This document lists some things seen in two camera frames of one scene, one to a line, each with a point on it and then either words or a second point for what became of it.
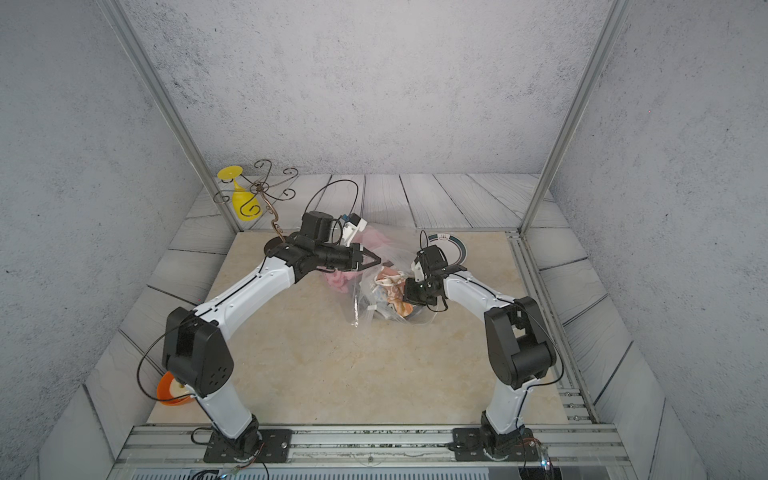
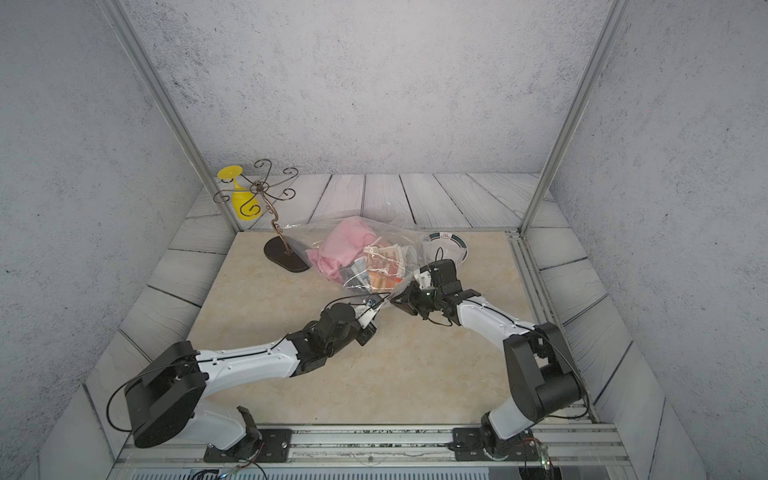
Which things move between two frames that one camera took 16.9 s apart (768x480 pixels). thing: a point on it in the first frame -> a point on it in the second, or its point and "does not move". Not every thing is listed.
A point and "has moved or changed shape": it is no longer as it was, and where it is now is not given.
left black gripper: x=354 y=257 -> x=347 y=307
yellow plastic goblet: x=245 y=204 does not move
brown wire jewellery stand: x=262 y=189 does not move
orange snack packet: x=393 y=281 has moved or changed shape
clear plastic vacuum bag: x=376 y=292 has moved or changed shape
